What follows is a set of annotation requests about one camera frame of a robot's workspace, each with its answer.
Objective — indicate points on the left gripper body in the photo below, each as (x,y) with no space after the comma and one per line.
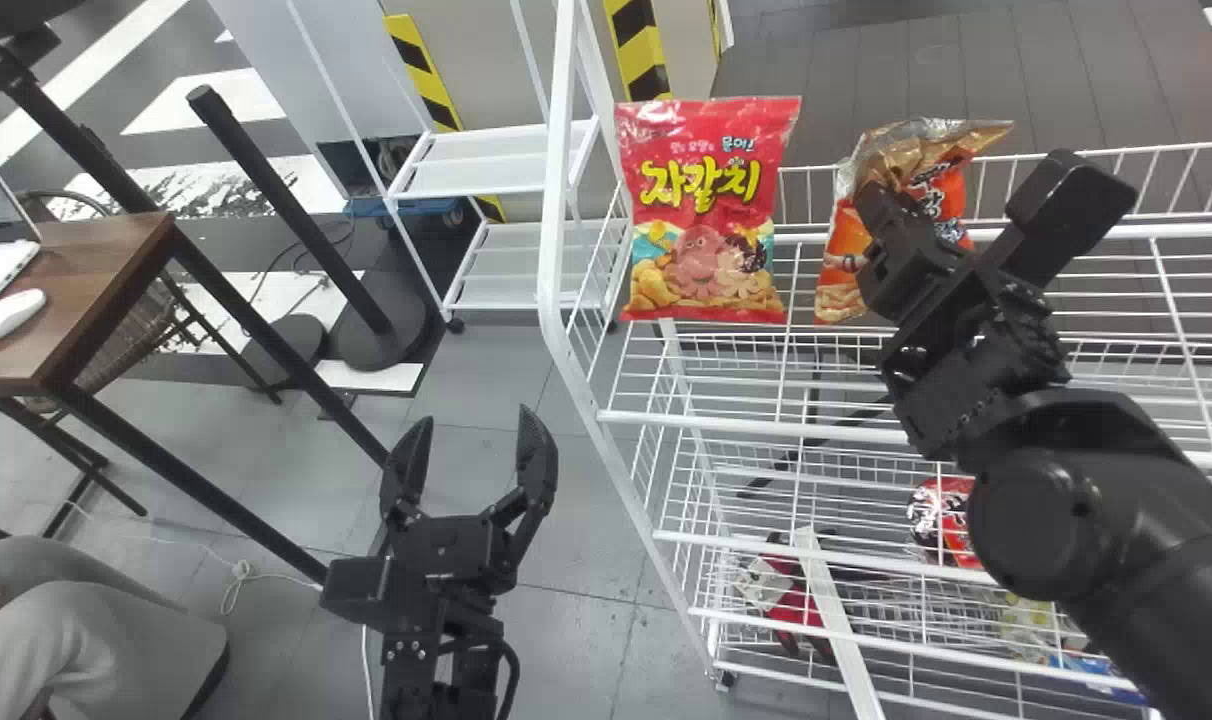
(444,560)

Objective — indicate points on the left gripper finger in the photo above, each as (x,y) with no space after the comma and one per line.
(536,465)
(406,475)

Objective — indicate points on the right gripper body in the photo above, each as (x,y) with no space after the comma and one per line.
(941,280)

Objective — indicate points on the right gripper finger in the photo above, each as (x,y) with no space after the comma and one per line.
(888,212)
(881,282)

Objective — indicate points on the orange snack packet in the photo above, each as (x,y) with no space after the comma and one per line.
(916,155)

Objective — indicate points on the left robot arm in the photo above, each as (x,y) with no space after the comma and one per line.
(436,685)

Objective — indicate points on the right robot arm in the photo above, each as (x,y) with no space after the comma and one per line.
(1096,520)

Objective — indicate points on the red snack packet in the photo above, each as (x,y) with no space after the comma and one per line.
(706,200)
(796,605)

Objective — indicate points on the white shelf trolley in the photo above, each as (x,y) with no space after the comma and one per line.
(506,260)

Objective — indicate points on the red noodle cup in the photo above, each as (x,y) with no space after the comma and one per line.
(941,525)

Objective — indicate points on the yellow snack packet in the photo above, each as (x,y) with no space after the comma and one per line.
(1031,625)

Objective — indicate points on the person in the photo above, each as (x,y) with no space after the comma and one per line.
(76,640)

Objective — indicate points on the brown side table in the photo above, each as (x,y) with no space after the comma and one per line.
(76,300)

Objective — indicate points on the blue snack packet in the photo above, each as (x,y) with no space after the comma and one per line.
(1096,675)

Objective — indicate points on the white computer mouse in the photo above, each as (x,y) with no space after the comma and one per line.
(6,314)

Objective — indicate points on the black pole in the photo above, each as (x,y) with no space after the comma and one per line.
(56,125)

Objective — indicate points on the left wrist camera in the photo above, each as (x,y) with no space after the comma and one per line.
(358,590)

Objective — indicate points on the black post on round foot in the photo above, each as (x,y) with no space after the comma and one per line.
(296,220)

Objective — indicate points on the yellow black striped post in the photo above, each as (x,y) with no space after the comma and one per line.
(636,45)
(426,85)

